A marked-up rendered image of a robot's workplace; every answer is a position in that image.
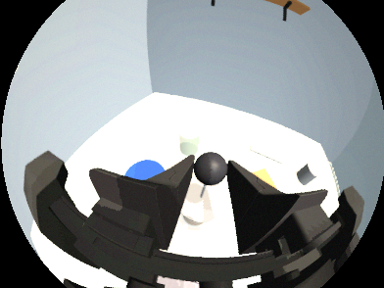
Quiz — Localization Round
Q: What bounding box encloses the tan rectangular block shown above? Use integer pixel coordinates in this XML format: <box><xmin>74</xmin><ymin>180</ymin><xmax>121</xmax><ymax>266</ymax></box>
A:
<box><xmin>252</xmin><ymin>168</ymin><xmax>277</xmax><ymax>188</ymax></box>

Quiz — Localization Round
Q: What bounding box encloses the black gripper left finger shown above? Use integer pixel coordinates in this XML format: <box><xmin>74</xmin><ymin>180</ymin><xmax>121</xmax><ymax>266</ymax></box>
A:
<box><xmin>89</xmin><ymin>155</ymin><xmax>195</xmax><ymax>251</ymax></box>

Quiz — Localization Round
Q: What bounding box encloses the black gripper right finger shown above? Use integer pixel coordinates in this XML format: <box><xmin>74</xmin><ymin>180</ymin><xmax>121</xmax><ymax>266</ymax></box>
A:
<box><xmin>227</xmin><ymin>160</ymin><xmax>329</xmax><ymax>255</ymax></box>

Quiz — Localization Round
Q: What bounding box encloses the glass french press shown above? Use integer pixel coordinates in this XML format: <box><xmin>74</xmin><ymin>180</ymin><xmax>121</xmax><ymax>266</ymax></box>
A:
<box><xmin>179</xmin><ymin>152</ymin><xmax>227</xmax><ymax>230</ymax></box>

